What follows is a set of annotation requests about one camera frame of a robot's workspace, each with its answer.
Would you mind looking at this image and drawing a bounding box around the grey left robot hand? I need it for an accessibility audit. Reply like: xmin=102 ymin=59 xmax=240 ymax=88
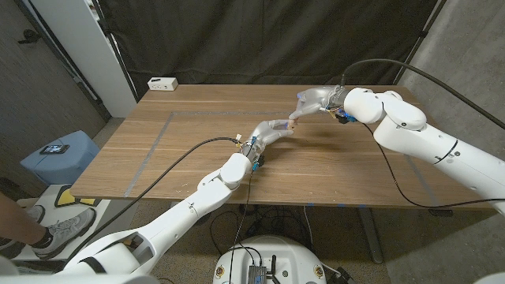
xmin=243 ymin=118 xmax=297 ymax=159

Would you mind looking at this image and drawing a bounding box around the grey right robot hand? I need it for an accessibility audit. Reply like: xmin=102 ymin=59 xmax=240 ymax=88
xmin=288 ymin=85 xmax=350 ymax=121

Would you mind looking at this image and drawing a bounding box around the black backdrop curtain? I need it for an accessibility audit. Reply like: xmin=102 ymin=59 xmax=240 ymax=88
xmin=96 ymin=0 xmax=449 ymax=99

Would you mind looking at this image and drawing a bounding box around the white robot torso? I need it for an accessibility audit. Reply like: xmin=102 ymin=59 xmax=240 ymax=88
xmin=212 ymin=235 xmax=327 ymax=284

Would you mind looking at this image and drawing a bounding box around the white power strip box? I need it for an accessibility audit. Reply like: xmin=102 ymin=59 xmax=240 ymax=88
xmin=147 ymin=77 xmax=179 ymax=92

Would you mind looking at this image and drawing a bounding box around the black backdrop stand pole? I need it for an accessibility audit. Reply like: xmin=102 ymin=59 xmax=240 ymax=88
xmin=394 ymin=0 xmax=449 ymax=86
xmin=90 ymin=0 xmax=139 ymax=103

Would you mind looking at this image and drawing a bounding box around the grey module on torso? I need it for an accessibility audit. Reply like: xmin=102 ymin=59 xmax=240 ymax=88
xmin=247 ymin=264 xmax=268 ymax=284

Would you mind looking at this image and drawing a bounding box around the grey table leg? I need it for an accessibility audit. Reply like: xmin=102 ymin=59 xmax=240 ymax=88
xmin=357 ymin=207 xmax=384 ymax=264

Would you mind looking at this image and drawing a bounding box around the white floor platform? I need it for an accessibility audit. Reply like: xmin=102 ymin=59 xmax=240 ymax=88
xmin=13 ymin=184 xmax=139 ymax=263

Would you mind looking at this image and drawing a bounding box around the white pillar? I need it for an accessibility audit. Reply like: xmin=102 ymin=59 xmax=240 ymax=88
xmin=29 ymin=0 xmax=137 ymax=118

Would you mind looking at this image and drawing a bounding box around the blue stool with phone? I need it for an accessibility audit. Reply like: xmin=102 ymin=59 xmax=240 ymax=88
xmin=19 ymin=129 xmax=102 ymax=186

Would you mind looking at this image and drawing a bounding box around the yellow black floor pedal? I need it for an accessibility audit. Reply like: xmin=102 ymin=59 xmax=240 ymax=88
xmin=54 ymin=184 xmax=102 ymax=208

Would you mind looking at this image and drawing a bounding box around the black smartphone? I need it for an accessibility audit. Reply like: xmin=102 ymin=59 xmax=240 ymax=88
xmin=39 ymin=144 xmax=71 ymax=155

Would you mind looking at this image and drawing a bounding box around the grey black sneaker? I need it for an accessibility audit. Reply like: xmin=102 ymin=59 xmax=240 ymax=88
xmin=21 ymin=204 xmax=47 ymax=226
xmin=31 ymin=207 xmax=97 ymax=260

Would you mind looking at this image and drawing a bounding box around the person's bare leg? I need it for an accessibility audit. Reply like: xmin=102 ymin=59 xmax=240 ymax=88
xmin=0 ymin=192 xmax=44 ymax=248

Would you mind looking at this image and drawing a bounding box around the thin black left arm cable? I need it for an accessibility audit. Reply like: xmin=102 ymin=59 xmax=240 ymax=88
xmin=228 ymin=169 xmax=256 ymax=284

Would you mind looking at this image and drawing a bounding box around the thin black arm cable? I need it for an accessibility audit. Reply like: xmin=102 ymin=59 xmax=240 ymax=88
xmin=228 ymin=169 xmax=256 ymax=284
xmin=362 ymin=121 xmax=505 ymax=209

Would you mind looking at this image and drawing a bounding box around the black floor cable tangle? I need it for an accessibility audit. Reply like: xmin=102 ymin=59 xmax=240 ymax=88
xmin=208 ymin=203 xmax=312 ymax=257

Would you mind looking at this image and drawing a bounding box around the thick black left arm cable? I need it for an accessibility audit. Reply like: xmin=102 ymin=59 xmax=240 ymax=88
xmin=70 ymin=136 xmax=241 ymax=261

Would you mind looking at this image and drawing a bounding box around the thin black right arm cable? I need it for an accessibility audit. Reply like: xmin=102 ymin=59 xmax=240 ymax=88
xmin=362 ymin=121 xmax=505 ymax=209

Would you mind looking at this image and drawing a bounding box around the black door handle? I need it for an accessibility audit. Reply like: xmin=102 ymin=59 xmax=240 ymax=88
xmin=17 ymin=29 xmax=43 ymax=44

